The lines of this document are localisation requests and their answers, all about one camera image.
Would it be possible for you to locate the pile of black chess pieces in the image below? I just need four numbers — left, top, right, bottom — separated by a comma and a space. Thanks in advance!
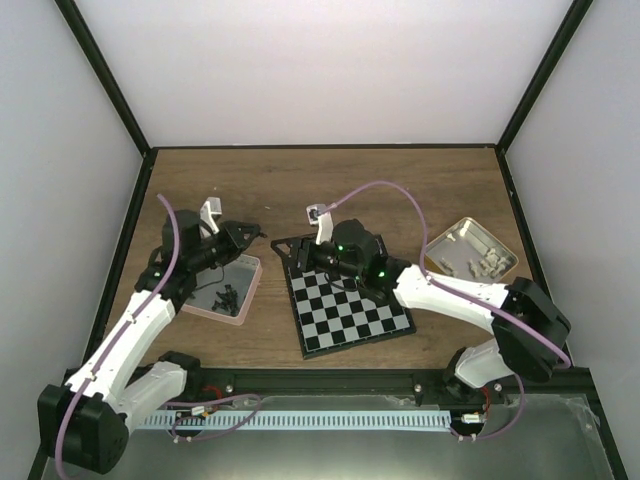
211, 284, 240, 317

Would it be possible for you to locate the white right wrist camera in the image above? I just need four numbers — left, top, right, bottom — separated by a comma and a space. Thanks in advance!
306, 204, 334, 245

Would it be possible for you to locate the black frame post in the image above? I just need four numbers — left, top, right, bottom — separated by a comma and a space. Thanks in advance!
53, 0, 151, 154
497, 0, 596, 149

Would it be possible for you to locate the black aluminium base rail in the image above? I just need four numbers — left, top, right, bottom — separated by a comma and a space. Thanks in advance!
176, 368, 598, 408

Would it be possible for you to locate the pink tray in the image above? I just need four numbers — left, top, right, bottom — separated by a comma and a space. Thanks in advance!
182, 254, 263, 326

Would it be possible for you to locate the pile of white chess pieces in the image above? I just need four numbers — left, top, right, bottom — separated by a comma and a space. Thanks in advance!
439, 232, 507, 279

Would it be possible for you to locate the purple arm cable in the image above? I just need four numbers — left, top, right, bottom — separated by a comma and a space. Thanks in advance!
329, 180, 572, 441
53, 193, 182, 479

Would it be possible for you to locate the black frame post right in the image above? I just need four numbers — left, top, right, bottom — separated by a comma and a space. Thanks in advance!
497, 0, 596, 149

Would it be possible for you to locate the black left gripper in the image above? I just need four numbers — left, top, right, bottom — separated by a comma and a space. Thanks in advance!
190, 221, 262, 273

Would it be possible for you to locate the gold metal tin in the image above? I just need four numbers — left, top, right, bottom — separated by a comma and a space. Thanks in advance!
425, 217, 519, 283

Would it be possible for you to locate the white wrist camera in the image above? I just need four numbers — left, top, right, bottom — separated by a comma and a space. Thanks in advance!
199, 197, 222, 238
306, 204, 334, 245

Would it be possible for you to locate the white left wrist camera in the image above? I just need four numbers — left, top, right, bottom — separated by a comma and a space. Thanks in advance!
199, 197, 222, 238

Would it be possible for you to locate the black frame post left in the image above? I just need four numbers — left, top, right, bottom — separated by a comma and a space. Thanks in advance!
53, 0, 151, 154

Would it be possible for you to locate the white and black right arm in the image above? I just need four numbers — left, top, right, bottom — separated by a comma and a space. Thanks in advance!
271, 219, 571, 403

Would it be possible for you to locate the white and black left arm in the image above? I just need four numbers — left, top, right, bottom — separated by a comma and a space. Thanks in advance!
37, 210, 262, 478

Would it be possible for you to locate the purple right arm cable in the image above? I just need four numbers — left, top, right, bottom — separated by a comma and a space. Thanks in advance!
329, 180, 572, 441

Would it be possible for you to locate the light blue slotted cable duct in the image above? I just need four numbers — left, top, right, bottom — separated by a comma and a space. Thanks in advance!
139, 410, 451, 433

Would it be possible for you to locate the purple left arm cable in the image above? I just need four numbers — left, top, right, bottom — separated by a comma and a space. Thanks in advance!
53, 193, 182, 479

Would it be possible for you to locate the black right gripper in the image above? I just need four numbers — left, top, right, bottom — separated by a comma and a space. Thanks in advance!
273, 233, 364, 280

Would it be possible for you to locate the black and silver chessboard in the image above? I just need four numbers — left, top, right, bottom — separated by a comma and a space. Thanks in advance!
283, 235, 417, 360

